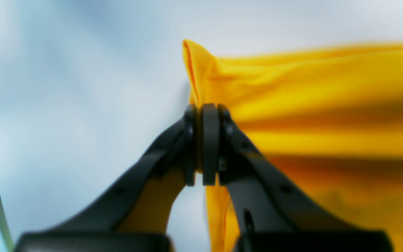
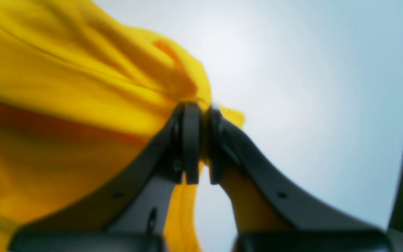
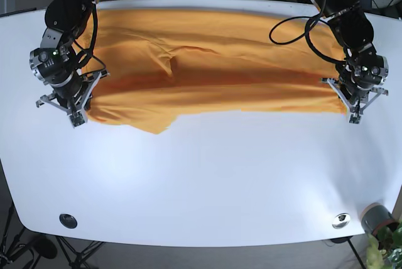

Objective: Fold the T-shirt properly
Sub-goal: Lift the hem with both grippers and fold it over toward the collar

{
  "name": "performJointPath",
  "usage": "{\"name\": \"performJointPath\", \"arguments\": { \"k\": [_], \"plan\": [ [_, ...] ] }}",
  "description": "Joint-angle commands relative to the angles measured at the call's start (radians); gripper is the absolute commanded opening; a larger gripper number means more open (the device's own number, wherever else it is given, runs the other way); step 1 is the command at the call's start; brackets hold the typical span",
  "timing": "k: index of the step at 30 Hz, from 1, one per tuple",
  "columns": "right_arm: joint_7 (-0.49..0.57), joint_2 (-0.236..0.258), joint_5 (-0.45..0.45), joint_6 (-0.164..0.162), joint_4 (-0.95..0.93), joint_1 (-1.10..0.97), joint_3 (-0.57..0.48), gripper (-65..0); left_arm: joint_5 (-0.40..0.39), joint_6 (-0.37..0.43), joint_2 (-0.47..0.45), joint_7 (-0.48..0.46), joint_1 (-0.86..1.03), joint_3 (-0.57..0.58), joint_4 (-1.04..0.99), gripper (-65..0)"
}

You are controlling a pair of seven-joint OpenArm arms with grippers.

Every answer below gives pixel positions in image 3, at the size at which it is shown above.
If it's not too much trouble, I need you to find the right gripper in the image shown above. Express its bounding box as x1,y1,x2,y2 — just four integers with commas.
30,49,109,128

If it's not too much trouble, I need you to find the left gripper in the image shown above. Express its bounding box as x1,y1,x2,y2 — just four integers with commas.
321,52,389,124

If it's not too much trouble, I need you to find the orange yellow T-shirt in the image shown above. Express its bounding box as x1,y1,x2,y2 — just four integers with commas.
84,9,345,134

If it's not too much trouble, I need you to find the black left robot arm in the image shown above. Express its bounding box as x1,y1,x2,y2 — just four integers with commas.
299,0,389,124

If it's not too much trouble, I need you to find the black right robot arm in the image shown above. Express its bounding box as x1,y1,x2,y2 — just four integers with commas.
30,0,108,128

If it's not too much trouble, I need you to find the grey plant pot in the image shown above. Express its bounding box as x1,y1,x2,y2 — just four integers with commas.
359,203,399,236

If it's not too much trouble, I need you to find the silver table grommet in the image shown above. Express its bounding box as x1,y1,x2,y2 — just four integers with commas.
332,213,350,229

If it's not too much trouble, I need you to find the black table grommet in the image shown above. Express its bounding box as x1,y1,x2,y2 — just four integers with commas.
59,213,78,229

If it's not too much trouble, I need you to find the green potted plant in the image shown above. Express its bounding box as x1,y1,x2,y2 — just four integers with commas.
366,222,401,269

